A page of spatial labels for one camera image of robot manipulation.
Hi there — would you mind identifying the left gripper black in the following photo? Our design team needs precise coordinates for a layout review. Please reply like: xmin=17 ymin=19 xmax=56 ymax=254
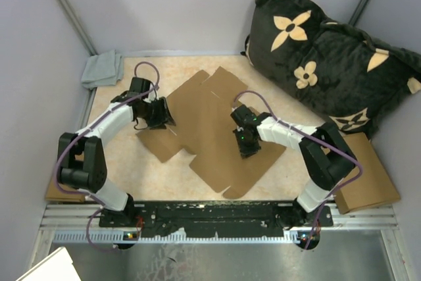
xmin=139 ymin=97 xmax=176 ymax=130

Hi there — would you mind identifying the brown cardboard box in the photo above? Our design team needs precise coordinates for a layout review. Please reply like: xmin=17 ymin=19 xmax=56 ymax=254
xmin=138 ymin=67 xmax=285 ymax=199

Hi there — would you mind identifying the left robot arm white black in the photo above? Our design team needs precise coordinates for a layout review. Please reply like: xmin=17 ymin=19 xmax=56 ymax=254
xmin=55 ymin=77 xmax=176 ymax=226

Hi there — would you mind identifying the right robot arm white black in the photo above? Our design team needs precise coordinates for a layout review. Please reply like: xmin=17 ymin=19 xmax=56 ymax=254
xmin=231 ymin=105 xmax=356 ymax=228

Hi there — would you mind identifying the folded cardboard box right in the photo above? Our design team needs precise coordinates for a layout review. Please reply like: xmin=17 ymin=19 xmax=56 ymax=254
xmin=335 ymin=133 xmax=401 ymax=215

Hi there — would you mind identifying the folded cardboard box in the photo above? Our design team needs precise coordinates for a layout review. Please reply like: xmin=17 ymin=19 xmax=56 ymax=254
xmin=45 ymin=180 xmax=85 ymax=203
xmin=335 ymin=133 xmax=401 ymax=215

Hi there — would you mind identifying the folded cardboard box left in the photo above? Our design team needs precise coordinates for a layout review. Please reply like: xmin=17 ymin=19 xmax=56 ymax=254
xmin=45 ymin=180 xmax=85 ymax=203

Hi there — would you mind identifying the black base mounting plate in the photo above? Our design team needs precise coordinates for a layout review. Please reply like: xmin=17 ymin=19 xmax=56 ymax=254
xmin=99 ymin=200 xmax=333 ymax=238

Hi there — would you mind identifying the grey folded cloth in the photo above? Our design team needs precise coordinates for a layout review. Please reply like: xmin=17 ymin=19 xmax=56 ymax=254
xmin=81 ymin=50 xmax=124 ymax=89

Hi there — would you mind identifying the black floral plush pillow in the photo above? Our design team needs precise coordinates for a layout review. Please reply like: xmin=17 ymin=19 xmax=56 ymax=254
xmin=244 ymin=0 xmax=420 ymax=137

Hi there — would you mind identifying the aluminium rail frame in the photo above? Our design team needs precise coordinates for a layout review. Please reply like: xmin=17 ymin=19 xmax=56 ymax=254
xmin=32 ymin=201 xmax=411 ymax=280

